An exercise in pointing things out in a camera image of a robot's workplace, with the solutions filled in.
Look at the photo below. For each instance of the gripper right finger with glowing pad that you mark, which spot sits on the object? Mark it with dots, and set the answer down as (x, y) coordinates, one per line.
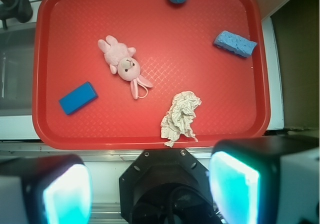
(270, 179)

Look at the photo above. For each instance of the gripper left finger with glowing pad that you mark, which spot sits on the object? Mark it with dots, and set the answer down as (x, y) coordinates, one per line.
(51, 189)

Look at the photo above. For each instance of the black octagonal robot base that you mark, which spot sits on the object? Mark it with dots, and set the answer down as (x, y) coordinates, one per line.
(166, 186)

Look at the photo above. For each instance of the blue rectangular block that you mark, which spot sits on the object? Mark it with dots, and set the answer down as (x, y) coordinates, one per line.
(78, 98)

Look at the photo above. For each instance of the crumpled white paper towel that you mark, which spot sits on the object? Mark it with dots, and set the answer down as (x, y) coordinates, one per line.
(178, 119)

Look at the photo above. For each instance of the light blue sponge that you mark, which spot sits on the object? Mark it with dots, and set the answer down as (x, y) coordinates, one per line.
(235, 44)

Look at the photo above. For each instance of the pink plush bunny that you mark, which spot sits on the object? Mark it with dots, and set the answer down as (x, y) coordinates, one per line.
(120, 59)

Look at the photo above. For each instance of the red plastic tray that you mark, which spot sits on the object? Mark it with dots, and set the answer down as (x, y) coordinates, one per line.
(175, 50)

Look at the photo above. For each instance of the black clamp knob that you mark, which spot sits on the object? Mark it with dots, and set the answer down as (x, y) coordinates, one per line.
(21, 10)

